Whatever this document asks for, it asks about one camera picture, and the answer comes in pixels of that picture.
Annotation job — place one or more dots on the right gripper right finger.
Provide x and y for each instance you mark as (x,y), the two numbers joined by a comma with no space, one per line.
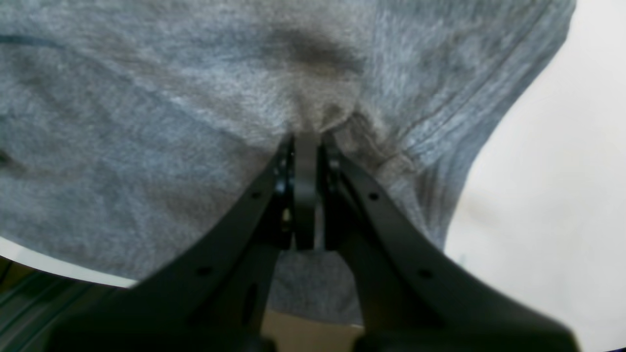
(412,297)

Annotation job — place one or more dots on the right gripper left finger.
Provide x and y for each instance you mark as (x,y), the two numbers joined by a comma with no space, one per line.
(210,299)

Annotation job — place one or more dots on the grey t-shirt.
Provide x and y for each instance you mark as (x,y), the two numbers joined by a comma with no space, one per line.
(130,127)

